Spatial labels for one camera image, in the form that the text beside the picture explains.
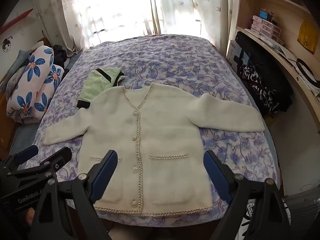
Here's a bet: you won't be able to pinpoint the folded blue floral quilt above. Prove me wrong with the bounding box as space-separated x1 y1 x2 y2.
6 45 65 124

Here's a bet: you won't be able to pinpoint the black long bag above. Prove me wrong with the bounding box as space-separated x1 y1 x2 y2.
235 31 293 113

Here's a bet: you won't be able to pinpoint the wooden shelf desk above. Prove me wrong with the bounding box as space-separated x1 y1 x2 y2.
226 0 320 143

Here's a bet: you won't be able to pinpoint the light green garment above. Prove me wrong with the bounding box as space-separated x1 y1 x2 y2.
77 68 125 109

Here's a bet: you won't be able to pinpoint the pink drawer organizer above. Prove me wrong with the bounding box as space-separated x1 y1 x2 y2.
251 15 282 39

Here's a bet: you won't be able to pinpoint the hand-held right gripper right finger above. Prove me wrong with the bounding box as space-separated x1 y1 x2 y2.
203 150 292 240

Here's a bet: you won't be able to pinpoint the white fluffy cardigan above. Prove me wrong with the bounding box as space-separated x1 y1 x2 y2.
43 82 265 217

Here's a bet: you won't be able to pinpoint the purple cat-print blanket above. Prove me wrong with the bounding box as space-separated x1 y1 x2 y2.
17 34 284 227

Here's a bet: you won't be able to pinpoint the printed cardboard box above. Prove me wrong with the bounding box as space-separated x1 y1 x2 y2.
226 40 250 71

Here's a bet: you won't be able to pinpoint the grey folded cloths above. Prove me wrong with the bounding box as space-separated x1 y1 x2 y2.
0 50 30 98

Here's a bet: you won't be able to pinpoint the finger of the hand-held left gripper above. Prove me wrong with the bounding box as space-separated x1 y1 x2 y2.
0 144 39 173
10 147 73 178

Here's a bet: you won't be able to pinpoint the dark clothes pile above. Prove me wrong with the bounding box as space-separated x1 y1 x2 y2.
51 44 67 68

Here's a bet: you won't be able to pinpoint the grey ribbed suitcase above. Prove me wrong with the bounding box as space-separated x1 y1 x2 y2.
281 187 320 240

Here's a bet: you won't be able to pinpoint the black white printed fabric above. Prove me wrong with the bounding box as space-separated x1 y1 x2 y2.
240 200 292 240

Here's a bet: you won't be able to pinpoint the papers on desk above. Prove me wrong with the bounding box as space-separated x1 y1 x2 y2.
260 36 320 95

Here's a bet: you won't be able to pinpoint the round wall sticker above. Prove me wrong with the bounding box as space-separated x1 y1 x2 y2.
1 36 13 53

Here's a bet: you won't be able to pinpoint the black ring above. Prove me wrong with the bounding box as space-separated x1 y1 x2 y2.
296 58 320 89

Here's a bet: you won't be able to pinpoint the white leaf-print curtain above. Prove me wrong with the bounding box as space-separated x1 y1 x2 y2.
32 0 153 52
150 0 240 55

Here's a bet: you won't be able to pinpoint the brown wooden cabinet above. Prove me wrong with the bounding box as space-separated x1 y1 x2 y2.
0 80 16 157

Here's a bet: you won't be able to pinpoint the yellow paper sheet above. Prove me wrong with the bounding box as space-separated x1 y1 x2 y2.
297 20 318 54

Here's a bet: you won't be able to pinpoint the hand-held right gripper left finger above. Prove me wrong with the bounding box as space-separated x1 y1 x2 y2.
29 149 119 240

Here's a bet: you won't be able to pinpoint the red wall strip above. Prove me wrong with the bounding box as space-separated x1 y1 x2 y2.
0 9 34 34

